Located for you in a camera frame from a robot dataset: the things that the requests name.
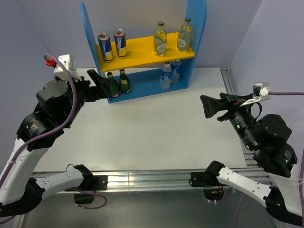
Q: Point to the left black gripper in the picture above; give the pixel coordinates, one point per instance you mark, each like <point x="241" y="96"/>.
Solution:
<point x="102" y="84"/>

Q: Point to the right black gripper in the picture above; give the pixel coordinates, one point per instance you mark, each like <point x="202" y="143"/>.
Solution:
<point x="210" y="104"/>

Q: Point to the red bull can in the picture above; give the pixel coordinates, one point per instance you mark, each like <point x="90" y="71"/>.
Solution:
<point x="120" y="42"/>
<point x="105" y="46"/>

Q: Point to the plastic water bottle blue cap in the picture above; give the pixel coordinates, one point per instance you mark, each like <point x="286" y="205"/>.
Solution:
<point x="165" y="76"/>

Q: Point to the clear glass bottle green cap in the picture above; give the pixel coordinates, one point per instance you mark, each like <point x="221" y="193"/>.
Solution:
<point x="160" y="40"/>

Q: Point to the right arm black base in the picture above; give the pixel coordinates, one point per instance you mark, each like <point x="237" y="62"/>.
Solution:
<point x="212" y="189"/>

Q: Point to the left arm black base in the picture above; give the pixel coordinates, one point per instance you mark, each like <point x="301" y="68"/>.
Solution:
<point x="99" y="182"/>

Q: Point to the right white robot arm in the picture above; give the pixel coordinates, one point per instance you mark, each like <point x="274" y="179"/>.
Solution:
<point x="276" y="180"/>

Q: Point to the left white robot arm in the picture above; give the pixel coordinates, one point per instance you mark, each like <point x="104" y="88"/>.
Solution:
<point x="20" y="193"/>

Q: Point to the blue and yellow shelf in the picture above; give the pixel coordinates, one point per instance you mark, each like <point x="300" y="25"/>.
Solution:
<point x="140" y="54"/>

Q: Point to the green bottle red label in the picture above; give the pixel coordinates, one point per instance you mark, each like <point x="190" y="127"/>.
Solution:
<point x="114" y="87"/>

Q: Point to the green bottle yellow label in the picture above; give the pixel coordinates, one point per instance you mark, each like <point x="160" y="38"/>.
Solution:
<point x="124" y="82"/>

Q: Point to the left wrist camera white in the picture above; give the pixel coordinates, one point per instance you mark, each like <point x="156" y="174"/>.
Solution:
<point x="69" y="62"/>

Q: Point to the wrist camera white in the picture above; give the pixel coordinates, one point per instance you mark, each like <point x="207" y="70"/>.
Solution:
<point x="69" y="62"/>
<point x="259" y="91"/>

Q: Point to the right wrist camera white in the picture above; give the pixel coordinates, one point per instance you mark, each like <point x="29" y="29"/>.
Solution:
<point x="259" y="91"/>

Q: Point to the aluminium rail frame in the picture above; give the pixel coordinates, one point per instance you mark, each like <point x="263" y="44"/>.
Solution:
<point x="145" y="145"/>

